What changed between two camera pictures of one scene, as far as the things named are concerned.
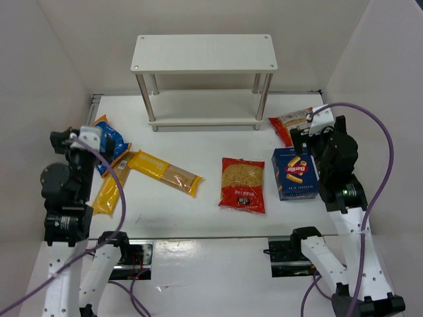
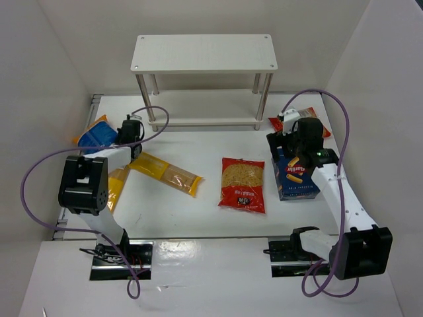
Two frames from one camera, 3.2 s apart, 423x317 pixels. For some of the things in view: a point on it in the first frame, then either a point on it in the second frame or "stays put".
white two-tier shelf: (204, 54) stays put
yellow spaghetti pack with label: (110, 191) stays put
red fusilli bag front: (242, 184) stays put
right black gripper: (317, 139) -> (275, 144)
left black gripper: (83, 150) -> (123, 134)
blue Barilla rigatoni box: (296, 176) stays put
